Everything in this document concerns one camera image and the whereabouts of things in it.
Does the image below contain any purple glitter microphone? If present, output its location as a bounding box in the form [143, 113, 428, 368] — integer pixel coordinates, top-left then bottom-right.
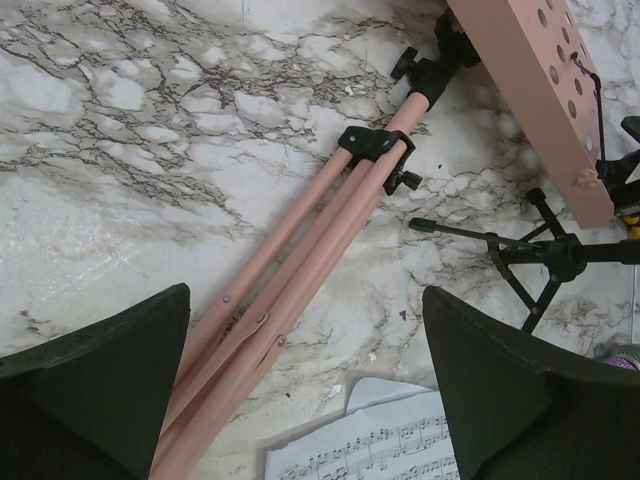
[603, 344, 640, 372]

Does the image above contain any black microphone shock mount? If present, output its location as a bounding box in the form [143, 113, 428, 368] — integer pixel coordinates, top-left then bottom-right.
[409, 188, 639, 334]

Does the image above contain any pink music stand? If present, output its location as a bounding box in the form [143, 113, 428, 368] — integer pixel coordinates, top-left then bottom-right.
[151, 1, 615, 479]

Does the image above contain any yellow handled screwdriver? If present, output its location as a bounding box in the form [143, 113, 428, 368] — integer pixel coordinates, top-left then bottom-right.
[623, 216, 640, 240]

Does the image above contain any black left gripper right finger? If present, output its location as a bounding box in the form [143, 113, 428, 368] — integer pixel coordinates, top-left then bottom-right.
[422, 286, 639, 479]

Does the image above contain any sheet music page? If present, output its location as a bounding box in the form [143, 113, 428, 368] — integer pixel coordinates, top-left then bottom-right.
[264, 377, 460, 480]

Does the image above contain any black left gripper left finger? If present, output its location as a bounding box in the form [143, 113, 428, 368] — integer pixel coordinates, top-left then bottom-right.
[1, 283, 190, 479]

